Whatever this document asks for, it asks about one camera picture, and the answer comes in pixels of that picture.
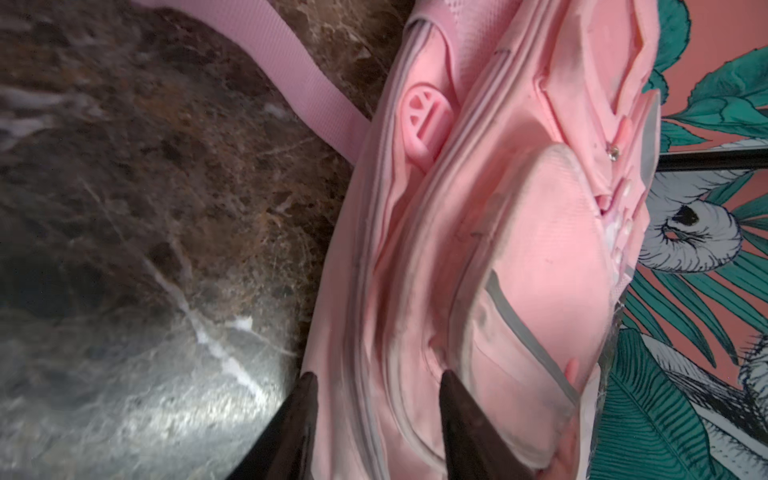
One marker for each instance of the black right corner frame post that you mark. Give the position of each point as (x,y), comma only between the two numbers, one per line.
(716,159)

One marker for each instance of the pink student backpack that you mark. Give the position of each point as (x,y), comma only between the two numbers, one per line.
(494,217)

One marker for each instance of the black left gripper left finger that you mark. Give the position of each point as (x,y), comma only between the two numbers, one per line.
(284,450)

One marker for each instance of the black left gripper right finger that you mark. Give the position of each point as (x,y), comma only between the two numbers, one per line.
(473,447)

